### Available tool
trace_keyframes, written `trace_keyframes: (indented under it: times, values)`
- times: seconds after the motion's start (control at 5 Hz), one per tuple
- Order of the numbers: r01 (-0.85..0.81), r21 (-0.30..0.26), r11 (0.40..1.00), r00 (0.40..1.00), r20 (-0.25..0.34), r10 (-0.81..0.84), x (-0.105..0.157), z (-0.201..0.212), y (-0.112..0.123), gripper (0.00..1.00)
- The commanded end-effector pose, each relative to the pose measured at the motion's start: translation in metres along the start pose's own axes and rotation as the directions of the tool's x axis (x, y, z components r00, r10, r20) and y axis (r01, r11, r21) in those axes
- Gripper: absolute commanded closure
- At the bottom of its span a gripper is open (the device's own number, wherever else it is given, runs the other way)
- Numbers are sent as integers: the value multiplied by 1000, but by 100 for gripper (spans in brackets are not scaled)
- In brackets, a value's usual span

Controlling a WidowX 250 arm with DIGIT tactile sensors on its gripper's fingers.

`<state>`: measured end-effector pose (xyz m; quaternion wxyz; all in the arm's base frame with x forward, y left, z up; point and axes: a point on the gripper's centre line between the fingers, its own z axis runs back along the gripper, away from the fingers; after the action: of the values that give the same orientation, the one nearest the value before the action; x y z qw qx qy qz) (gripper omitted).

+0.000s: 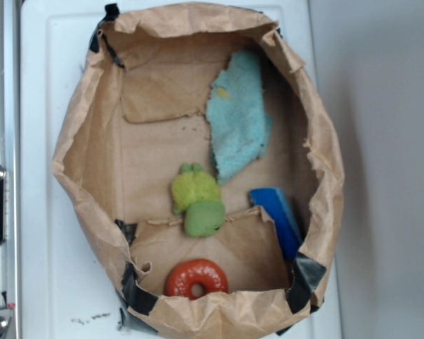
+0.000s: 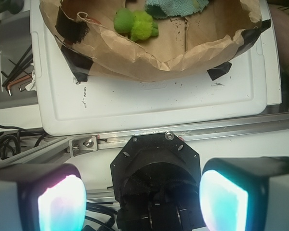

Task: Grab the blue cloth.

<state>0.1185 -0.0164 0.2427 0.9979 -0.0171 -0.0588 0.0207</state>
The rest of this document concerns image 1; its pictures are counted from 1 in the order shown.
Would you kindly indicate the light blue fluffy cloth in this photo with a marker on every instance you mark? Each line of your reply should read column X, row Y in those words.
column 235, row 111

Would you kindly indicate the blue rectangular block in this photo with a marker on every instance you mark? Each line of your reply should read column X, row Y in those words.
column 274, row 202

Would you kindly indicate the white plastic tray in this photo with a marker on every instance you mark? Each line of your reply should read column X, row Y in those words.
column 65, row 293

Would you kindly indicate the aluminium frame rail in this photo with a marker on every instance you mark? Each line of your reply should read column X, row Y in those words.
column 9, row 157

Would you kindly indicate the red toy ring donut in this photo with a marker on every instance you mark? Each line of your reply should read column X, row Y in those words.
column 196, row 278

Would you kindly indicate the brown paper bag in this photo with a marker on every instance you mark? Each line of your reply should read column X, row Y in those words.
column 139, row 113

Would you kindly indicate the green plush frog toy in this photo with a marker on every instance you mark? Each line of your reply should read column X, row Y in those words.
column 197, row 195

